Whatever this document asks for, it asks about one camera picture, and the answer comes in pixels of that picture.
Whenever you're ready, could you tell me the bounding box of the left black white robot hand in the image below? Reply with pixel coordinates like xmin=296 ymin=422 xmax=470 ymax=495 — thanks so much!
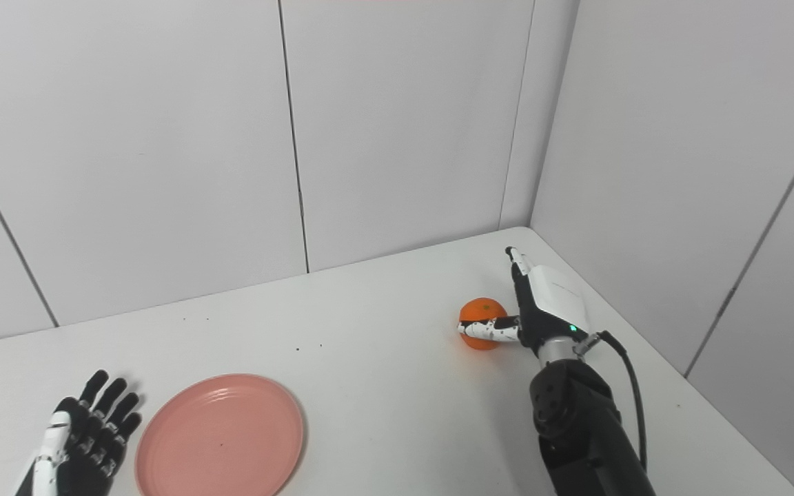
xmin=14 ymin=370 xmax=143 ymax=496

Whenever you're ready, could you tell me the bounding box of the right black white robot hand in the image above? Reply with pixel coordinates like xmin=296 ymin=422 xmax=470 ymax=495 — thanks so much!
xmin=457 ymin=246 xmax=591 ymax=353

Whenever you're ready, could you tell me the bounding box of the orange fruit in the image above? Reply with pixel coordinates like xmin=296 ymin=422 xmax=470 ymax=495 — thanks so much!
xmin=458 ymin=297 xmax=509 ymax=351

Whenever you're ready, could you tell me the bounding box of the pink round plate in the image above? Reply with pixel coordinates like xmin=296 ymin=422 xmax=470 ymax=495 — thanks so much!
xmin=134 ymin=373 xmax=305 ymax=496

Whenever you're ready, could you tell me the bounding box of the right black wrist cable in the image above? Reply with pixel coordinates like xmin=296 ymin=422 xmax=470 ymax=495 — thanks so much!
xmin=574 ymin=331 xmax=648 ymax=473

